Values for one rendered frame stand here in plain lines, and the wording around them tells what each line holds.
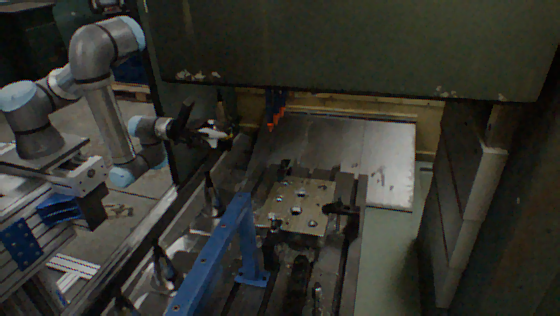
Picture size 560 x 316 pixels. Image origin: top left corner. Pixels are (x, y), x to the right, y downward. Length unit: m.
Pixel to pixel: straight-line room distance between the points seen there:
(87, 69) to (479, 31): 0.92
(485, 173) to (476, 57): 0.29
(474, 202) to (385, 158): 1.15
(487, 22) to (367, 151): 1.45
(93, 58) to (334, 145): 1.32
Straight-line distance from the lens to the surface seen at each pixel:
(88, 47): 1.11
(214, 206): 0.87
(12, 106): 1.43
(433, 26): 0.59
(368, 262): 1.57
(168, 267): 0.73
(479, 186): 0.84
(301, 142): 2.03
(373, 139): 2.03
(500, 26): 0.61
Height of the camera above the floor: 1.79
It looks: 33 degrees down
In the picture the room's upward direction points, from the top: 2 degrees counter-clockwise
